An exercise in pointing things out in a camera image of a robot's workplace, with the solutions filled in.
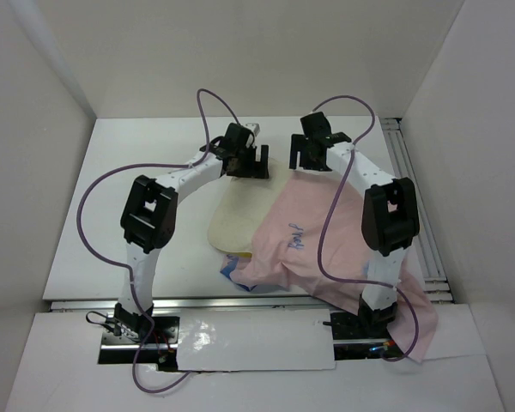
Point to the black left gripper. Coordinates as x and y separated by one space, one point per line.
256 169

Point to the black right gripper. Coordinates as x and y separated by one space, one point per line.
298 144

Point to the cream quilted pillow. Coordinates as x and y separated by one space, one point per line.
242 209

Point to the pink printed pillowcase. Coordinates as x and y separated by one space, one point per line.
308 240

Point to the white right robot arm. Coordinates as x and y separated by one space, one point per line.
389 215

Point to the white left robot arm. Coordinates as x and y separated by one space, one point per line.
150 213

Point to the white cover sheet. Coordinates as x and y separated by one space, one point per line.
250 341

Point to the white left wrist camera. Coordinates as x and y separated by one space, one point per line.
253 127

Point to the aluminium frame rails right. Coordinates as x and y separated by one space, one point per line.
425 253

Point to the aluminium front rail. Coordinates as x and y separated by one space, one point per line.
351 341

